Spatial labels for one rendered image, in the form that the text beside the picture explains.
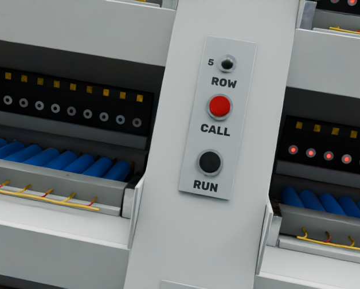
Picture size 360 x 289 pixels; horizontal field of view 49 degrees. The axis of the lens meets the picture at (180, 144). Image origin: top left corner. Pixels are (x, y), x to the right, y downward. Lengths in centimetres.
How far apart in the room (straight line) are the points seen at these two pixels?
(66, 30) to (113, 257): 19
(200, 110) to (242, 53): 5
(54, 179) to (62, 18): 14
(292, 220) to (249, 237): 8
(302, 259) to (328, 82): 14
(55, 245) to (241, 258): 14
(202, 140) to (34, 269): 17
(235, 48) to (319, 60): 7
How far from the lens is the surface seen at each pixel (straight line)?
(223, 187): 30
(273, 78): 32
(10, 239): 34
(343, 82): 34
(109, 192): 36
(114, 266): 32
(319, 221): 38
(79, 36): 35
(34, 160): 43
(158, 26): 33
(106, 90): 48
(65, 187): 37
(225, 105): 30
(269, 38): 33
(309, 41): 33
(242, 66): 31
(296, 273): 33
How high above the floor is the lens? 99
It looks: 5 degrees up
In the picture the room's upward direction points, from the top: 10 degrees clockwise
